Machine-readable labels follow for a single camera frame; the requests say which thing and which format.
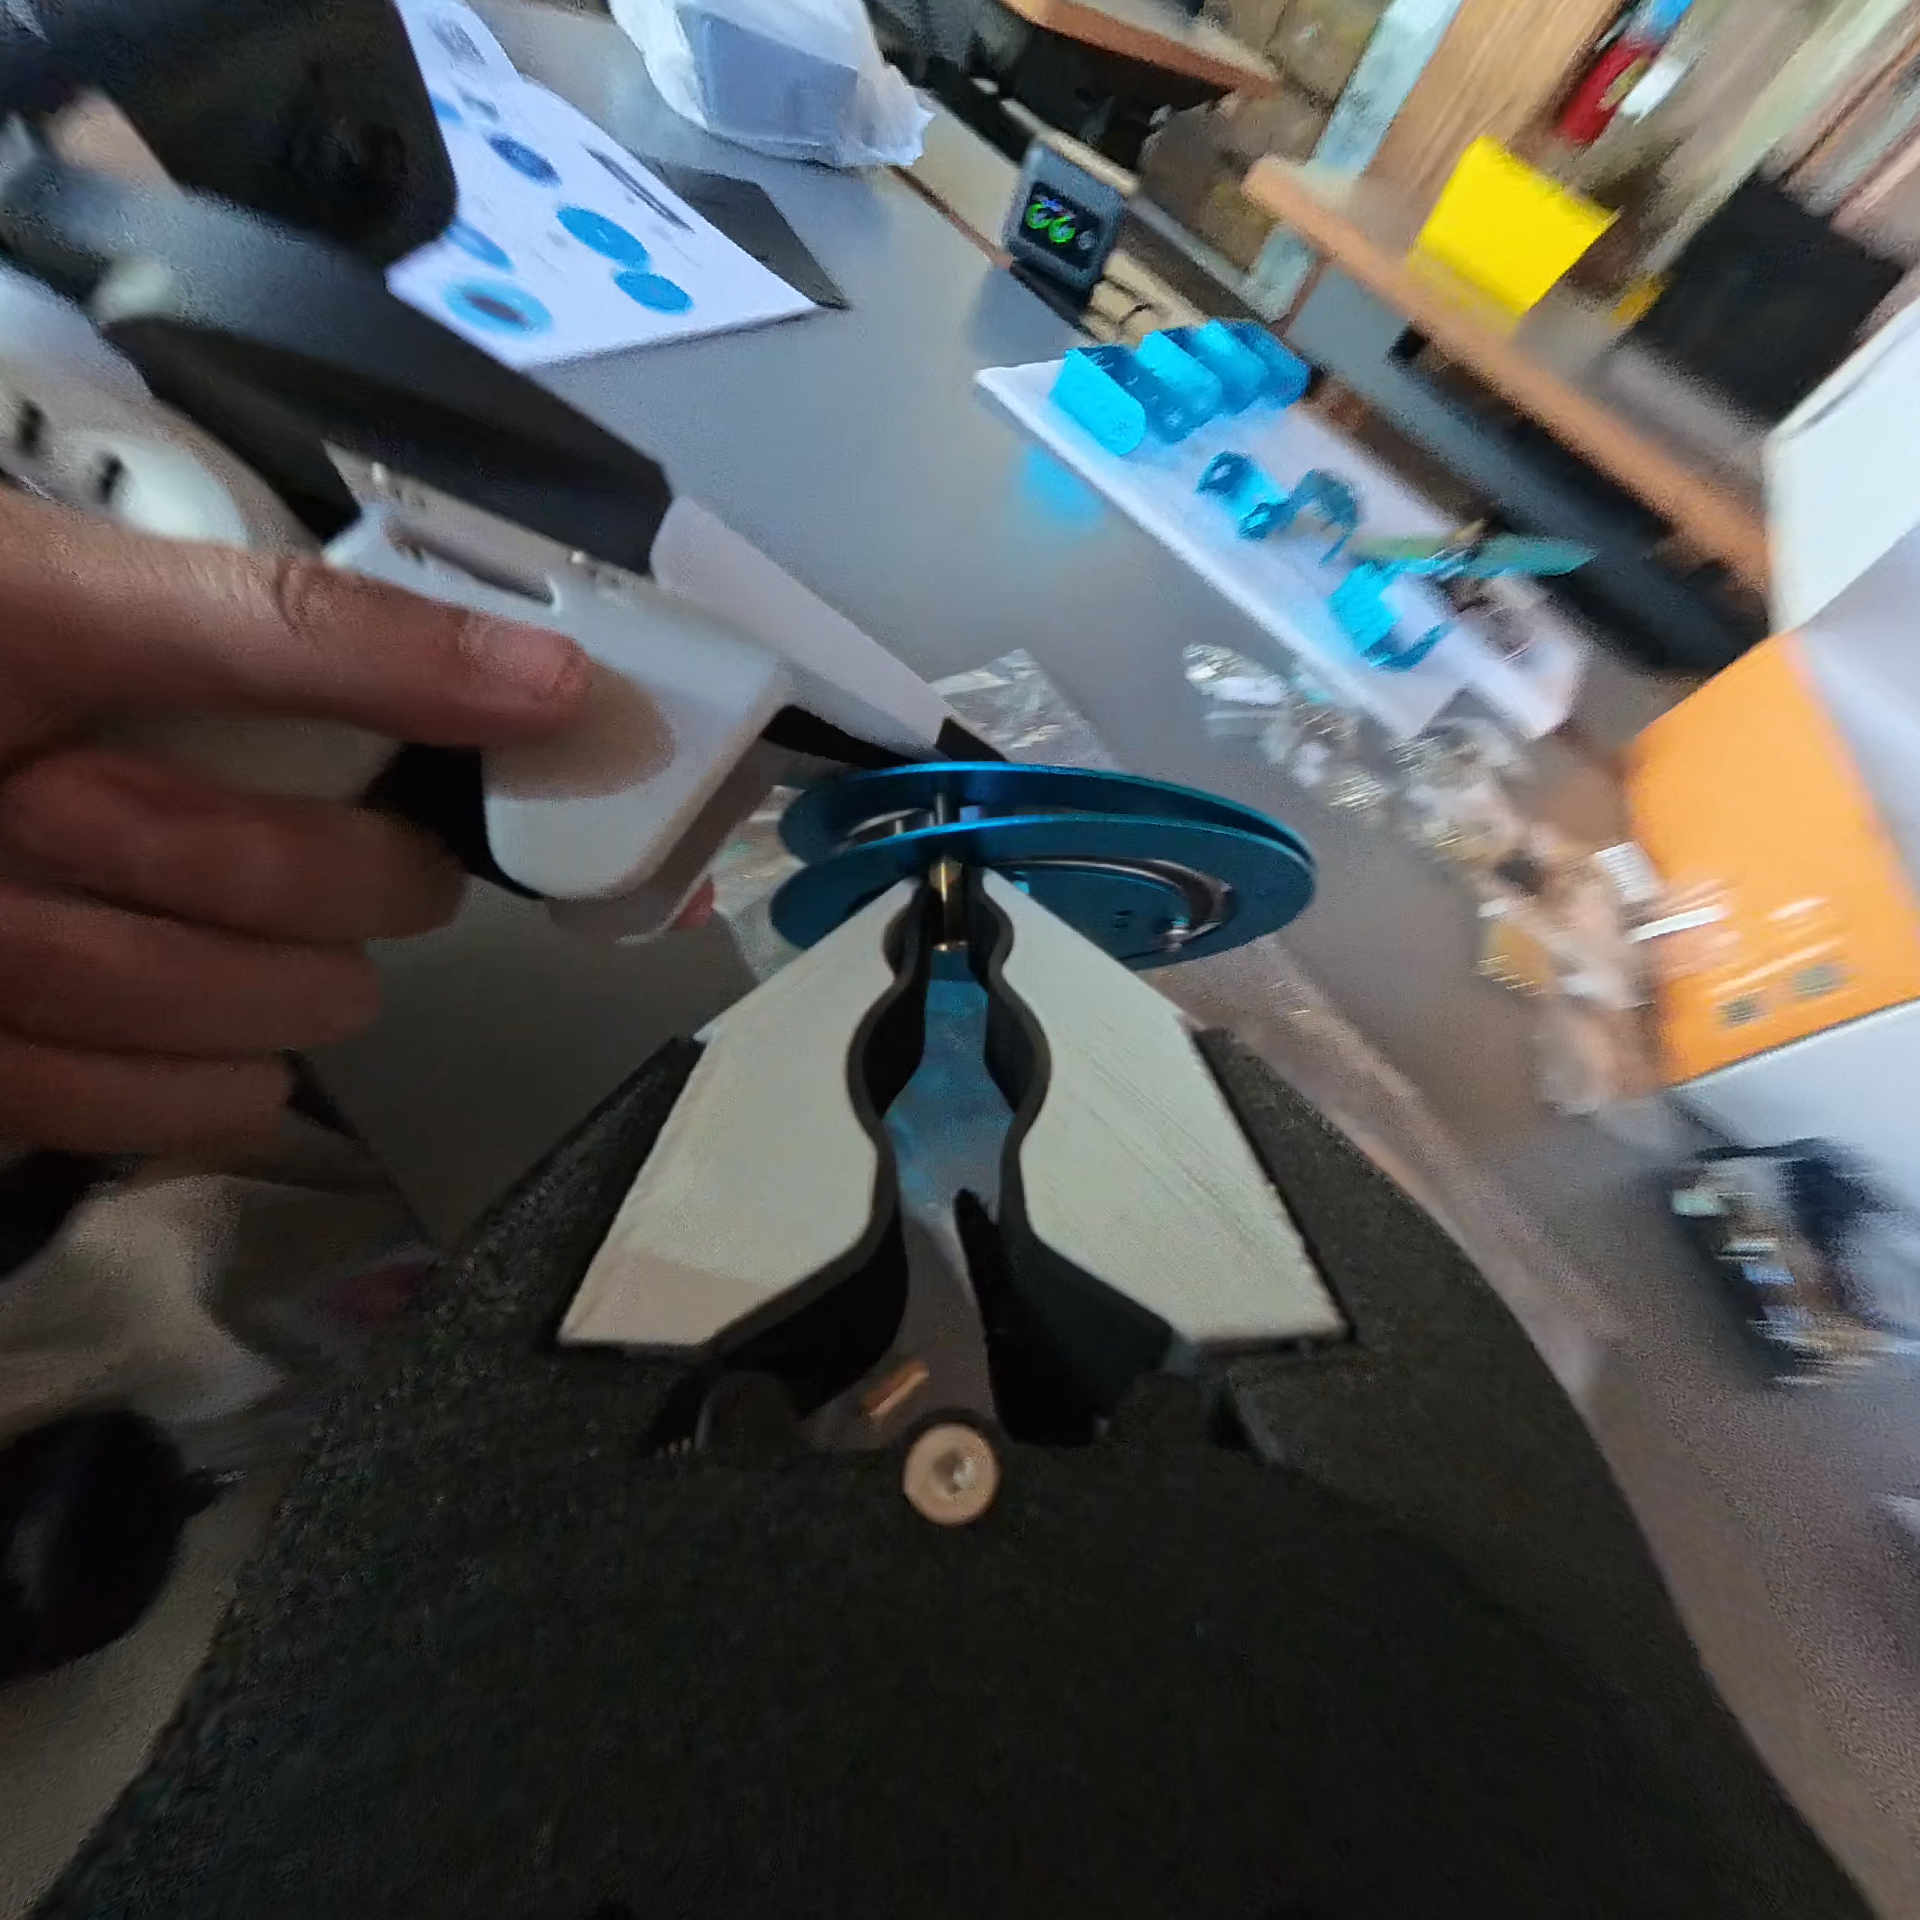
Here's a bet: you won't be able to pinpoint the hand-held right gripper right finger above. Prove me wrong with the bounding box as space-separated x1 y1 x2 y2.
975 870 1350 1350

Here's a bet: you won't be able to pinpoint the white foam block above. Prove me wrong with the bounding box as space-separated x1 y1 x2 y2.
1431 574 1595 741

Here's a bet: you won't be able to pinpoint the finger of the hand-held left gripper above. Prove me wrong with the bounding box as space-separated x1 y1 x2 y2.
650 499 1011 777

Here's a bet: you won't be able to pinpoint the clear plastic bag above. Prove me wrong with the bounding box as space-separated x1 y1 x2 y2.
697 647 1622 1396

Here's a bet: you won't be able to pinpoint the black drawstring toggle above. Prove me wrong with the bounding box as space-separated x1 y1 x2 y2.
0 1410 209 1684

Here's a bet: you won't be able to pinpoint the dark foil parts bag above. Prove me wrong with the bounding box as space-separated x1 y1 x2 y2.
1668 1137 1911 1386

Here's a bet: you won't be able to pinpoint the plastic-wrapped grey block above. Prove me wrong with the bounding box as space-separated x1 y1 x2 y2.
609 0 935 170

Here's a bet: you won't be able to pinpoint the white instruction booklet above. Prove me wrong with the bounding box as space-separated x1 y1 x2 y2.
386 0 822 370

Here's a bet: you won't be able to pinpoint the person's left hand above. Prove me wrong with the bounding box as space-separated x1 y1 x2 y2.
0 495 597 1161

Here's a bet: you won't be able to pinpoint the yellow sign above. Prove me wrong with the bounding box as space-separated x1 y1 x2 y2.
1409 135 1626 319

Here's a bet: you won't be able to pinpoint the background wooden table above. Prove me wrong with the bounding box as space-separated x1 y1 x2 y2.
1241 154 1775 589

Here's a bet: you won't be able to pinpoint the blue disc bearing assembly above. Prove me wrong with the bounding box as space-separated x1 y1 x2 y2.
767 758 1319 971

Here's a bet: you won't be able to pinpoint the black device green lights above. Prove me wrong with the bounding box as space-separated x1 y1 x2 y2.
998 139 1145 303

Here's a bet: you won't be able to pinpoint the white foam board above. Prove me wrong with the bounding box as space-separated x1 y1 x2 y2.
975 349 1595 747

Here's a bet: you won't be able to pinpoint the orange cardboard box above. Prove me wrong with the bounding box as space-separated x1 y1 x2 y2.
1622 298 1920 1174

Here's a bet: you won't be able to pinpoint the pile of small screw bags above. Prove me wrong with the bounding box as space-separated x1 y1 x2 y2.
1181 642 1671 1115

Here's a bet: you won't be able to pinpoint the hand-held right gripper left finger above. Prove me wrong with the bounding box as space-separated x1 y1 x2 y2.
555 885 939 1354

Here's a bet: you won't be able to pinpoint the black metal plate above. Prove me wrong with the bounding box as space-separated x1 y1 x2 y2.
661 154 853 313

